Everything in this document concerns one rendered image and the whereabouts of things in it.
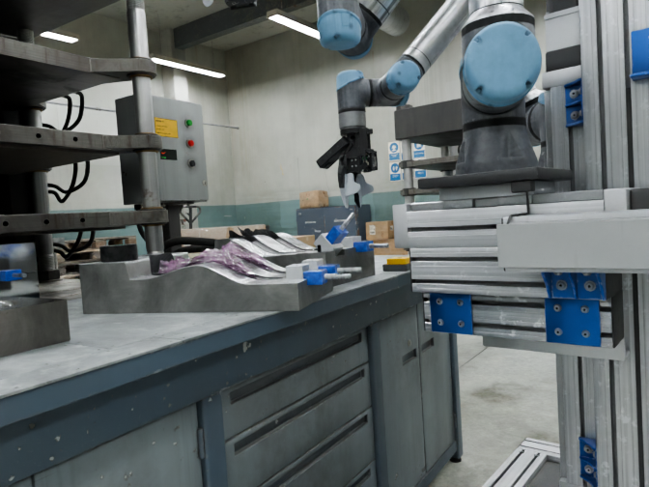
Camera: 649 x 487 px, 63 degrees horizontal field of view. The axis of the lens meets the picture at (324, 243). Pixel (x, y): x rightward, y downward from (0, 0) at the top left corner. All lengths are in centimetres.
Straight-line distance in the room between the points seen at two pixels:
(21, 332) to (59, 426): 19
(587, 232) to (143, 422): 73
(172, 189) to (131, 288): 97
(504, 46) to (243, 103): 988
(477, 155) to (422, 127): 454
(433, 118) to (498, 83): 463
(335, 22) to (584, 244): 54
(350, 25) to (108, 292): 74
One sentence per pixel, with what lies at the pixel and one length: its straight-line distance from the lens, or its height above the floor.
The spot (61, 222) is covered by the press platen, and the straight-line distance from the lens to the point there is 178.
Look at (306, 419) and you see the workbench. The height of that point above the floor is 52.
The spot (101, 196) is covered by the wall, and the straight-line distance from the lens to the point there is 893.
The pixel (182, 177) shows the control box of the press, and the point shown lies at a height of 117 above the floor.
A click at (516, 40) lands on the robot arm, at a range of 92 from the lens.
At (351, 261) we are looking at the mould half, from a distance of 143.
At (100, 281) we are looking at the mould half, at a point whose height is 87.
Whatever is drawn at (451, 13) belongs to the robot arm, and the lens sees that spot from 147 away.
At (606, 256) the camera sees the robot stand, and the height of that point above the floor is 90.
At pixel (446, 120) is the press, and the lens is 547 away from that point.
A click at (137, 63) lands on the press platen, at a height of 152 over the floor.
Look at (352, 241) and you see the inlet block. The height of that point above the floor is 91.
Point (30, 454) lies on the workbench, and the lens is 83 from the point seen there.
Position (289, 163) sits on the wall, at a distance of 984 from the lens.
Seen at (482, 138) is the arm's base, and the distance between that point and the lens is 104.
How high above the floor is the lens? 98
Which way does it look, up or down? 3 degrees down
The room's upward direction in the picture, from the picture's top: 4 degrees counter-clockwise
